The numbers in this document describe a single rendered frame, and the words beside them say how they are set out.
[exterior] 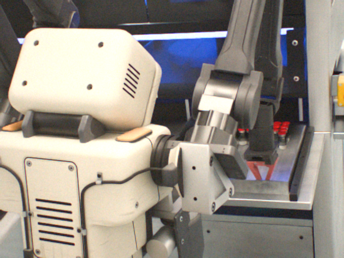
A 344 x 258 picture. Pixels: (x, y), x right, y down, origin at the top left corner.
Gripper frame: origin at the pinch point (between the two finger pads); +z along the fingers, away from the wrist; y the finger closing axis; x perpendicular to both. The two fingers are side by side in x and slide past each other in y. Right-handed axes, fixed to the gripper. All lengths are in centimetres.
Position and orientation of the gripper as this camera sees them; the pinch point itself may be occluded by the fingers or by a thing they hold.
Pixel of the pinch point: (263, 184)
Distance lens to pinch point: 157.8
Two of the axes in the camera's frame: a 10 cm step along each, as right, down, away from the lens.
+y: 3.1, -2.7, 9.1
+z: 0.8, 9.6, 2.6
